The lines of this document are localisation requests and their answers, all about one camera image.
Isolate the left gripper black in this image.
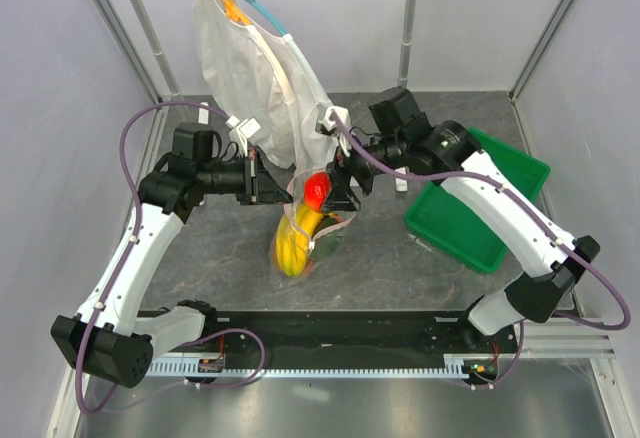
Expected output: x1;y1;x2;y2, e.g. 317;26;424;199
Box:
197;149;292;206

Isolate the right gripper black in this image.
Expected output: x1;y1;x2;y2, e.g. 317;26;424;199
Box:
321;127;406;212

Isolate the red toy tomato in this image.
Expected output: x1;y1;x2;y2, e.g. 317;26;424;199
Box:
303;171;331;213

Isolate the toy watermelon slice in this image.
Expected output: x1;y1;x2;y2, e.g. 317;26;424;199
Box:
299;212;349;275

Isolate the yellow toy banana bunch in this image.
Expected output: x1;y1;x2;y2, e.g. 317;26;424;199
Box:
272;203;339;278

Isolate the clear zip top bag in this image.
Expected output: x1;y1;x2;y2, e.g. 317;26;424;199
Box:
270;168;356;282

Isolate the dark green toy avocado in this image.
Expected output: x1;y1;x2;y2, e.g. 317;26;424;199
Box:
312;212;346;258

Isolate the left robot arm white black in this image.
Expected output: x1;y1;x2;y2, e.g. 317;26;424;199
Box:
51;123;293;388

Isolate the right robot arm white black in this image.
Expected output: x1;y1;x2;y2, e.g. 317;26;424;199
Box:
316;87;601;352

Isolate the green plastic tray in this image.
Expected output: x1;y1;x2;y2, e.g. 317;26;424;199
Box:
404;128;551;273

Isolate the white garment on hanger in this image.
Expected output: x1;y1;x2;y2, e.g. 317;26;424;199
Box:
193;0;348;170

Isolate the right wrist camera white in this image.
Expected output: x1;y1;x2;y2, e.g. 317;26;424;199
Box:
316;105;351;156

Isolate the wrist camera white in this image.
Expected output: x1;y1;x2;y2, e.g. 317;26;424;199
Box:
225;115;261;156
316;105;351;156

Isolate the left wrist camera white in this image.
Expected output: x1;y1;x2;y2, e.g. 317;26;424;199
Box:
225;115;261;156

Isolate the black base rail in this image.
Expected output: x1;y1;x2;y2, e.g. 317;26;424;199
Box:
149;300;521;374

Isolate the white cable duct strip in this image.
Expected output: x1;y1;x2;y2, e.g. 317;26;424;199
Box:
146;354;469;380

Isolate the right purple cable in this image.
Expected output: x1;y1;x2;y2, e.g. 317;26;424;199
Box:
332;110;632;392

